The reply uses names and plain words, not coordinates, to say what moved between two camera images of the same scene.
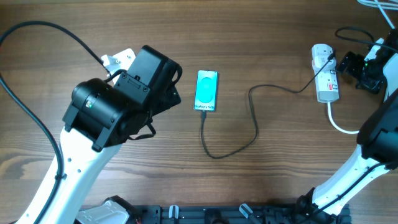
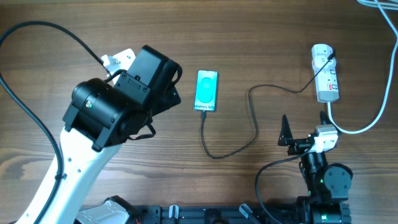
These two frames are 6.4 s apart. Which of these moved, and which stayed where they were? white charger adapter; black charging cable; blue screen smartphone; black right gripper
Moved: black right gripper
Stayed: blue screen smartphone; black charging cable; white charger adapter
